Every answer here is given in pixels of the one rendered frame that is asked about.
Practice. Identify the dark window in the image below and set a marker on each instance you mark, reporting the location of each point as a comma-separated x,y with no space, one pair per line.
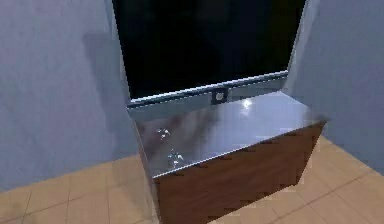
206,43

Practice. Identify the brown wooden cabinet grey top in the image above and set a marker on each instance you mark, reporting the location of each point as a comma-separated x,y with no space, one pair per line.
233,160

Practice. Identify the small black window latch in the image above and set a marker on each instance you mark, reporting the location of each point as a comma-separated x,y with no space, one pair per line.
219,96

